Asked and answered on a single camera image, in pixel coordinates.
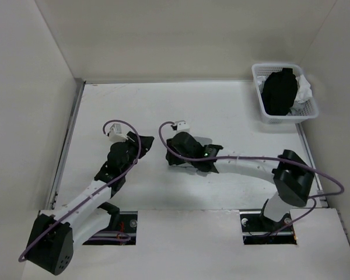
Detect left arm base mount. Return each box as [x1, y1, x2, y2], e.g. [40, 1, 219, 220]
[83, 202, 138, 246]

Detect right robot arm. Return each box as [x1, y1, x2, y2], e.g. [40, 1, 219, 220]
[161, 132, 314, 233]

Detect black tank top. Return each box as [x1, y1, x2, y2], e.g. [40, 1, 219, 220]
[261, 68, 298, 116]

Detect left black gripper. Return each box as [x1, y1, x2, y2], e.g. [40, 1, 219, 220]
[121, 132, 153, 175]

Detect white tank top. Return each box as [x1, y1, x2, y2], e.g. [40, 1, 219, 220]
[257, 75, 313, 116]

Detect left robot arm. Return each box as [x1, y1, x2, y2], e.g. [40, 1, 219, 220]
[19, 132, 154, 275]

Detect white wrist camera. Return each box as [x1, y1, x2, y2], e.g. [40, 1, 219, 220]
[107, 123, 128, 144]
[171, 120, 190, 133]

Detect white plastic basket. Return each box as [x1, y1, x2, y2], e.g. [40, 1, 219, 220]
[251, 62, 319, 124]

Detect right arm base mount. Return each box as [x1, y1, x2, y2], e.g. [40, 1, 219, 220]
[240, 211, 297, 245]

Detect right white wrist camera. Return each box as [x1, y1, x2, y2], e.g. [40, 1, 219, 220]
[171, 120, 190, 133]

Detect grey tank top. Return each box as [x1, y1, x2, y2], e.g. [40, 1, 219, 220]
[166, 136, 212, 170]

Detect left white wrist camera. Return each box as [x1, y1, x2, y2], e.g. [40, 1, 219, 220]
[107, 123, 128, 144]

